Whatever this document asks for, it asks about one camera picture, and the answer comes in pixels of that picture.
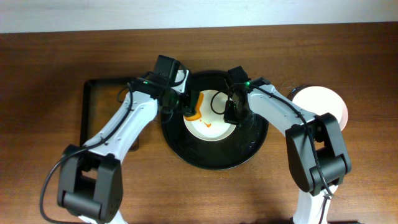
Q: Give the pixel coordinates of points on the orange sponge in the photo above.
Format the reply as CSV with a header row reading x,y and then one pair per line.
x,y
197,113

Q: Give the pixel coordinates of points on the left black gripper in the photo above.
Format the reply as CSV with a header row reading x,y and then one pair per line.
x,y
189,106

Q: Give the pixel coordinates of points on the black rectangular tray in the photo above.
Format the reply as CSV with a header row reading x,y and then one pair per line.
x,y
99,104

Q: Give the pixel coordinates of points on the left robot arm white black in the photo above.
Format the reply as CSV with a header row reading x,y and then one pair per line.
x,y
90,184

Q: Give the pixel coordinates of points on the white plate top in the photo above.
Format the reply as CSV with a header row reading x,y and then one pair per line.
x,y
211,126

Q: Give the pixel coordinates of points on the white plate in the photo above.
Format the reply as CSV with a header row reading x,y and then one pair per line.
x,y
211,126
321,100

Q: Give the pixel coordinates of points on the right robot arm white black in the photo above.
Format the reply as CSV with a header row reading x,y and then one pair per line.
x,y
316,151

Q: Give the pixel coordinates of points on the white plate bottom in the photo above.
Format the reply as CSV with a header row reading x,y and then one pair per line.
x,y
321,100

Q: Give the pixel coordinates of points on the round black tray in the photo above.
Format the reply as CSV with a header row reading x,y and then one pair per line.
x,y
229,152

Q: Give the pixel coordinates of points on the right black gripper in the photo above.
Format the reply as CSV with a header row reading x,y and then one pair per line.
x,y
231,112

